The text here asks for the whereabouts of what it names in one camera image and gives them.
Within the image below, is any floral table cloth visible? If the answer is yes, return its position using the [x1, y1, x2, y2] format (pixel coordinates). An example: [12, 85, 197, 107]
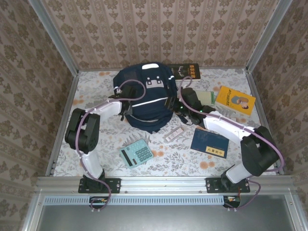
[53, 68, 277, 178]

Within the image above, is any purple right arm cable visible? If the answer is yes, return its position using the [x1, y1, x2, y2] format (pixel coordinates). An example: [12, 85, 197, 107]
[177, 76, 285, 212]

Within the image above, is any aluminium side rail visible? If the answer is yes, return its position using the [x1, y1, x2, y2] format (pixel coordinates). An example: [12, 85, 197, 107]
[244, 69, 285, 175]
[45, 72, 80, 177]

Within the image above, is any aluminium frame post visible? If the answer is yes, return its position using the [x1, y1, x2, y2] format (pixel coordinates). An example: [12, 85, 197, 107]
[28, 0, 79, 76]
[245, 0, 294, 73]

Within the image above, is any black book with gold print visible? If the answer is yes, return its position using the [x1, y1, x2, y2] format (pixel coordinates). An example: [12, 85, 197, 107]
[168, 63, 202, 82]

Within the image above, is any yellow illustrated book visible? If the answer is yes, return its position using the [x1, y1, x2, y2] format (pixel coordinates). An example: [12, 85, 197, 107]
[215, 86, 257, 116]

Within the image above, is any teal calculator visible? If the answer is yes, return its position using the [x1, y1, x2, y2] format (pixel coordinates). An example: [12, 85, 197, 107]
[119, 139, 154, 169]

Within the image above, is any aluminium mounting rail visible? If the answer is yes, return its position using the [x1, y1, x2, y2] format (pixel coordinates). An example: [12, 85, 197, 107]
[36, 176, 294, 193]

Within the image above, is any pale green notepad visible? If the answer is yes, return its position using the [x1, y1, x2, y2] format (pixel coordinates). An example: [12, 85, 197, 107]
[194, 90, 216, 106]

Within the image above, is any small clear labelled box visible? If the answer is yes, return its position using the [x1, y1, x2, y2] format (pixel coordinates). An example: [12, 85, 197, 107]
[162, 126, 187, 144]

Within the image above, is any navy blue backpack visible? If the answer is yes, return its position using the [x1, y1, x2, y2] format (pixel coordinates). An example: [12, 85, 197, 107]
[113, 62, 179, 134]

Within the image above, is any grey slotted cable duct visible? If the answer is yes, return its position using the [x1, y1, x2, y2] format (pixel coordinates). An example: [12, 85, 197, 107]
[44, 195, 228, 205]

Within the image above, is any navy book with yellow label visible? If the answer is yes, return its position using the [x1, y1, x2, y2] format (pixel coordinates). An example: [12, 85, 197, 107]
[190, 128, 230, 159]

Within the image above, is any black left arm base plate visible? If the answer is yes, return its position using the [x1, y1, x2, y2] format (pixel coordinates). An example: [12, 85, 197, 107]
[78, 178, 121, 194]

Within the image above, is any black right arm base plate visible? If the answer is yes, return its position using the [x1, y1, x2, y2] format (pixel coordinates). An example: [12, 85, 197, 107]
[205, 177, 251, 193]

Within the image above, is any grey metal sheet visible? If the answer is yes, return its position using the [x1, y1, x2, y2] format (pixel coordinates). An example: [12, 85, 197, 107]
[36, 204, 297, 231]

